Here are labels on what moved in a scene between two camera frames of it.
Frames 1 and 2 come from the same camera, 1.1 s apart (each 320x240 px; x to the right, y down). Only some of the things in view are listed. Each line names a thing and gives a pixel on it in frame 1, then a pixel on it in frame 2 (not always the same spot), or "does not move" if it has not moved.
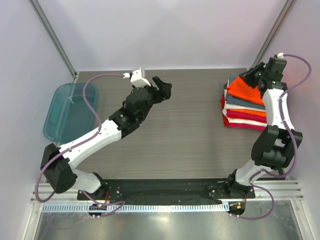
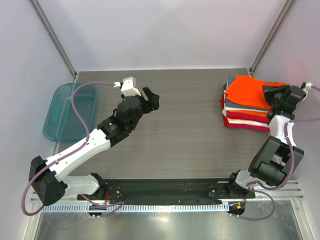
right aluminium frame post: (285, 11) does not move
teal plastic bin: (67, 116) does not move
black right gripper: (252, 75) -> (285, 93)
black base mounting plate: (157, 190) does not move
